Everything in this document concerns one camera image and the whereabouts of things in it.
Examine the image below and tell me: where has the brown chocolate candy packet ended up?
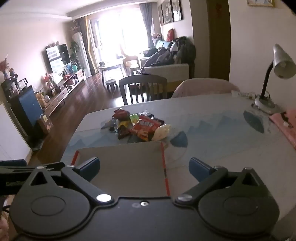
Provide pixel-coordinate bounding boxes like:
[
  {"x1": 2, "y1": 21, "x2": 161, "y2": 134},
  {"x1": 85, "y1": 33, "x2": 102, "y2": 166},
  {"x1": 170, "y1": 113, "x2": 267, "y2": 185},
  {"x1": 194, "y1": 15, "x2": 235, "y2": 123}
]
[{"x1": 117, "y1": 126, "x2": 130, "y2": 140}]

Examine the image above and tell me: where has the white plastic snack bag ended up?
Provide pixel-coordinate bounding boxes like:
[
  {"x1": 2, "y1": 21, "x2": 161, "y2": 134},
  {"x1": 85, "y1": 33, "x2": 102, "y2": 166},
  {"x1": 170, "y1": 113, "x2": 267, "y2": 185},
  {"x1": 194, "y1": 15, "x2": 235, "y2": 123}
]
[{"x1": 152, "y1": 124, "x2": 171, "y2": 142}]

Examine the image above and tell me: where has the dark red foil snack bag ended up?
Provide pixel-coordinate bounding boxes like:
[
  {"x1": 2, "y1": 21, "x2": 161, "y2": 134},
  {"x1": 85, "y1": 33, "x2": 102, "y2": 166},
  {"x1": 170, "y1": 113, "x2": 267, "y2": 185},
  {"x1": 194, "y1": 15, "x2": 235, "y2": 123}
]
[{"x1": 112, "y1": 108, "x2": 130, "y2": 121}]

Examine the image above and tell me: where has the large red chips bag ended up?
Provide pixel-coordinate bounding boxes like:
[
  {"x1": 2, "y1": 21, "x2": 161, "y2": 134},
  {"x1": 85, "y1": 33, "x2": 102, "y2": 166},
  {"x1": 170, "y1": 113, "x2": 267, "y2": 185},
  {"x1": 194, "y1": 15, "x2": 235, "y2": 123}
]
[{"x1": 129, "y1": 114, "x2": 165, "y2": 141}]

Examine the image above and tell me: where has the green snack bar pack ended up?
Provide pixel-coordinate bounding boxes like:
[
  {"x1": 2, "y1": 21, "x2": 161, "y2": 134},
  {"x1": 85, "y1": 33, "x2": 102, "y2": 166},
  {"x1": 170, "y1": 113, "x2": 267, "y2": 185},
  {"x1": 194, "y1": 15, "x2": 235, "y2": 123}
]
[{"x1": 130, "y1": 113, "x2": 139, "y2": 124}]

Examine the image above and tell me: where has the yellow snack packet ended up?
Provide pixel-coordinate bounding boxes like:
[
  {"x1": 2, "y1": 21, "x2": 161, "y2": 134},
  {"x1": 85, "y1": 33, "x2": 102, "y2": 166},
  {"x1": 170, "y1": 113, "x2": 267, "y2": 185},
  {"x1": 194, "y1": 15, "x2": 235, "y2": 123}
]
[{"x1": 118, "y1": 120, "x2": 133, "y2": 129}]

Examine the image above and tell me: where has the white side cabinet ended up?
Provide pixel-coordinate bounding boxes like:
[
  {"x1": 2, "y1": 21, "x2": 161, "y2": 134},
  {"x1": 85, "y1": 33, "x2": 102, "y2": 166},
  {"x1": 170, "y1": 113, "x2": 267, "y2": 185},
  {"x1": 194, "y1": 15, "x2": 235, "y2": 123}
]
[{"x1": 0, "y1": 103, "x2": 32, "y2": 164}]

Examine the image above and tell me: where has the brown paper bag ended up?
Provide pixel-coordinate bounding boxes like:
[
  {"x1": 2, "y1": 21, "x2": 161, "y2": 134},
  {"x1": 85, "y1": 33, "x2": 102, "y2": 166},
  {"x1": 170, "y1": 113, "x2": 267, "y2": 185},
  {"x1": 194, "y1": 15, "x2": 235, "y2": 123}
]
[{"x1": 37, "y1": 114, "x2": 54, "y2": 135}]

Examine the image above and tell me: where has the white cardboard box red trim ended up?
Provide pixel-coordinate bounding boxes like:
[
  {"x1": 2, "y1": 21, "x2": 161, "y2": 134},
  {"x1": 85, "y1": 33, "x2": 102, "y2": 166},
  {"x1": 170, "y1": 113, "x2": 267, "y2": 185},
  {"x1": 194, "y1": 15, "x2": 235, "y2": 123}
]
[{"x1": 72, "y1": 142, "x2": 170, "y2": 198}]

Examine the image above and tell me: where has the blue black water dispenser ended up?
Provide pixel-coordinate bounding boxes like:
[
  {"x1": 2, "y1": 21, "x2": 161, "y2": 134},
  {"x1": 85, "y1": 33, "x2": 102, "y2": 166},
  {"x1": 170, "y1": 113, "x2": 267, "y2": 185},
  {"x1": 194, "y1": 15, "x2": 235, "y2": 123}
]
[{"x1": 1, "y1": 78, "x2": 45, "y2": 150}]

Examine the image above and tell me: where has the pink cloth covered chair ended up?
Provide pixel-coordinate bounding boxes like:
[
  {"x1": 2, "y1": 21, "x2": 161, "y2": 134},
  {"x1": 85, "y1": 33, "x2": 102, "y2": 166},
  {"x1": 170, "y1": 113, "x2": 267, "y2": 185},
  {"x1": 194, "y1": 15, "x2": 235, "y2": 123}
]
[{"x1": 172, "y1": 78, "x2": 239, "y2": 98}]

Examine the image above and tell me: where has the pink notebook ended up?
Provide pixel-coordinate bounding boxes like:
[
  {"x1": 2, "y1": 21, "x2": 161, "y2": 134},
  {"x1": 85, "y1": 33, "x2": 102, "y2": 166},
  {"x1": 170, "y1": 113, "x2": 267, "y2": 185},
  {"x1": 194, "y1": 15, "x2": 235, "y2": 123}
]
[{"x1": 269, "y1": 109, "x2": 296, "y2": 149}]

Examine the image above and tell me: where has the long wooden tv cabinet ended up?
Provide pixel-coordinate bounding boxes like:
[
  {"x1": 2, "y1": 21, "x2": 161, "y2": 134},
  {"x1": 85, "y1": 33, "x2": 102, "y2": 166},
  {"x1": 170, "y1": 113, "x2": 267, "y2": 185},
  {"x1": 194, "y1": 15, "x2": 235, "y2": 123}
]
[{"x1": 43, "y1": 69, "x2": 86, "y2": 116}]

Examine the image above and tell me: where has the small round stool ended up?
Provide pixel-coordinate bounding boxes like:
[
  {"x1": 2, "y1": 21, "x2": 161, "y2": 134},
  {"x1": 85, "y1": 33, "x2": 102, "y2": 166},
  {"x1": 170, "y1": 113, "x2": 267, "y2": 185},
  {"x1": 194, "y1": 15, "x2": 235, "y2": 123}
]
[{"x1": 105, "y1": 79, "x2": 118, "y2": 91}]

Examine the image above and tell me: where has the dark wooden dining chair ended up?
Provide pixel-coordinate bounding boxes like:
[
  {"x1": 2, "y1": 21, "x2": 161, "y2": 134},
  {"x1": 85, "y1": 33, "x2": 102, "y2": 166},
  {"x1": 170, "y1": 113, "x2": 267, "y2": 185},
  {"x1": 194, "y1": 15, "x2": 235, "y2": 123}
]
[{"x1": 118, "y1": 74, "x2": 168, "y2": 105}]

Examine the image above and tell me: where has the white coffee table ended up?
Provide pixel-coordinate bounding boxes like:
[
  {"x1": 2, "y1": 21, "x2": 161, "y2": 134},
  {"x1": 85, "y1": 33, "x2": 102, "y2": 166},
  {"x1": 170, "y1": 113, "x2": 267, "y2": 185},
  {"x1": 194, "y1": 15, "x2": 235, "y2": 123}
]
[{"x1": 99, "y1": 60, "x2": 123, "y2": 80}]

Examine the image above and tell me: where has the flat screen television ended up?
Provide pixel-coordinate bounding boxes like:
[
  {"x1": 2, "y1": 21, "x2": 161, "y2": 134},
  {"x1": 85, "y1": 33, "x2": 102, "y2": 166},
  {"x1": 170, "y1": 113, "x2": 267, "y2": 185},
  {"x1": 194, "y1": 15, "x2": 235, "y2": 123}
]
[{"x1": 43, "y1": 44, "x2": 70, "y2": 73}]

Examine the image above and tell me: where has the sofa with clothes pile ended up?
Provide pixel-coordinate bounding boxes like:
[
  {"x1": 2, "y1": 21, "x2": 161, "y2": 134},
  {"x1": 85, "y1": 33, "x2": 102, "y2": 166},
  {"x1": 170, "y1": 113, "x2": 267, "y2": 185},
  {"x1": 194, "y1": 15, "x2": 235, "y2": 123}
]
[{"x1": 140, "y1": 36, "x2": 196, "y2": 82}]

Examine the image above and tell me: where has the silver desk lamp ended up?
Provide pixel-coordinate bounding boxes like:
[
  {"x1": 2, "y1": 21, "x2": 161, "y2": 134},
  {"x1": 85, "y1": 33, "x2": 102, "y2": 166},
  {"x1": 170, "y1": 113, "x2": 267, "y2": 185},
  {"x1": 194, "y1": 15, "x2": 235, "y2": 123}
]
[{"x1": 251, "y1": 43, "x2": 296, "y2": 115}]

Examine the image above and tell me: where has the white standing air conditioner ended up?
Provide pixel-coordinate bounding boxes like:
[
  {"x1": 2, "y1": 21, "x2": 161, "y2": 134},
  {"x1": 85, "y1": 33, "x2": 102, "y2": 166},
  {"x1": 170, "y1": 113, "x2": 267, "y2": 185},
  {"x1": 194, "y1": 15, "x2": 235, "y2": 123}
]
[{"x1": 72, "y1": 32, "x2": 91, "y2": 78}]

